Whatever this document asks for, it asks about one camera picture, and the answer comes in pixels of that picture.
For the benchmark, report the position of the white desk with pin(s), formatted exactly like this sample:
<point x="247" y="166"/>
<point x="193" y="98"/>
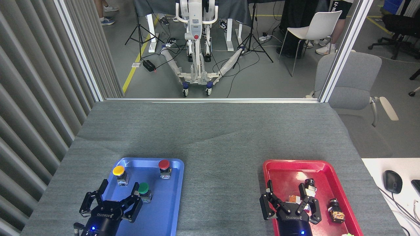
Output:
<point x="380" y="167"/>

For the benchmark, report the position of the black keyboard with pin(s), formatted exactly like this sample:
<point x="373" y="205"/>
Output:
<point x="416" y="186"/>

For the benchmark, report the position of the white stand on wheels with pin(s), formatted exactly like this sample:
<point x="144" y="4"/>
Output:
<point x="193" y="29"/>

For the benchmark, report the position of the white and orange switch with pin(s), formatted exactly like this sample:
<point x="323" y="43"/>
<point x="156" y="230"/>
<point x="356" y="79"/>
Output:
<point x="293" y="198"/>

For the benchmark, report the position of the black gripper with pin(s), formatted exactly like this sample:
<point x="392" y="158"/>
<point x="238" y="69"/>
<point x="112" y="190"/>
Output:
<point x="105" y="218"/>
<point x="293" y="221"/>

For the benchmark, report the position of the black office chair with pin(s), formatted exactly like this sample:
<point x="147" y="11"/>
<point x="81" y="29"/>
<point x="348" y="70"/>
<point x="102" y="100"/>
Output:
<point x="398" y="24"/>

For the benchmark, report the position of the grey office chair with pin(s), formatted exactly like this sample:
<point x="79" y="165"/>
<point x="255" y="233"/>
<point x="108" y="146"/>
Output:
<point x="354" y="75"/>

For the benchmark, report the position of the yellow push button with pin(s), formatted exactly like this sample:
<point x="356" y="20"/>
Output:
<point x="118" y="170"/>

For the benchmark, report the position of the office chair base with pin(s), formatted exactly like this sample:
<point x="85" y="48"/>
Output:
<point x="414" y="74"/>

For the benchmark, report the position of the red plastic tray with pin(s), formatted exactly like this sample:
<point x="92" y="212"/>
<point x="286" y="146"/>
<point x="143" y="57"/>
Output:
<point x="285" y="177"/>

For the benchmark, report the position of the green push button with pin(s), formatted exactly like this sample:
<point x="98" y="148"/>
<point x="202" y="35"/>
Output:
<point x="144" y="188"/>

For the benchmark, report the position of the grey table mat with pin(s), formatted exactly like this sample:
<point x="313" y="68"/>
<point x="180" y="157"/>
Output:
<point x="213" y="137"/>

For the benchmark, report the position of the white power strip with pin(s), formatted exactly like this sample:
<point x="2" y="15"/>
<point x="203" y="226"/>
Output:
<point x="265" y="37"/>

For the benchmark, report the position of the black tripod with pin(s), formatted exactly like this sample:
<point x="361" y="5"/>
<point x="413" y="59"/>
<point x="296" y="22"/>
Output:
<point x="141" y="31"/>
<point x="252" y="36"/>

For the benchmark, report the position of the red push button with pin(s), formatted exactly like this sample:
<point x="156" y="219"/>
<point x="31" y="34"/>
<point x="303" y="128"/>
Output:
<point x="164" y="164"/>

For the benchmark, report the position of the white plastic chair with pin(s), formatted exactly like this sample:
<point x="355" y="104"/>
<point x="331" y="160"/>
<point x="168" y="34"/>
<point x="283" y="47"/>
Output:
<point x="323" y="24"/>

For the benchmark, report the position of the black power box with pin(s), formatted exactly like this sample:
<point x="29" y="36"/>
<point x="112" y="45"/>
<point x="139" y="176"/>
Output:
<point x="148" y="65"/>

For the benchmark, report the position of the black and amber switch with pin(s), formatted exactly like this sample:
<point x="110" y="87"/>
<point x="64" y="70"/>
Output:
<point x="336" y="214"/>

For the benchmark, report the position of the table with dark cloth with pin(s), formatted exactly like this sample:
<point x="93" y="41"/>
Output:
<point x="229" y="9"/>

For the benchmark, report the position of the black and white switch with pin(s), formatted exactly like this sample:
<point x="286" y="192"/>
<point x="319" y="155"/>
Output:
<point x="311" y="187"/>

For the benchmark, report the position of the silver frame post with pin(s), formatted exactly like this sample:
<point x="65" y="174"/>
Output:
<point x="344" y="49"/>
<point x="78" y="49"/>

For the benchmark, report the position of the silver frame rail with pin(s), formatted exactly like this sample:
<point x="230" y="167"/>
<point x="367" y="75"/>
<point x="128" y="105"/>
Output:
<point x="213" y="99"/>

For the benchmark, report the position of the blue plastic tray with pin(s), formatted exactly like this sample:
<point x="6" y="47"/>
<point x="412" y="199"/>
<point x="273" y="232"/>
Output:
<point x="157" y="203"/>

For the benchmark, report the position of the black computer mouse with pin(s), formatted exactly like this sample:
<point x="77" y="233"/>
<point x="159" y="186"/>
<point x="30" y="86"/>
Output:
<point x="392" y="182"/>

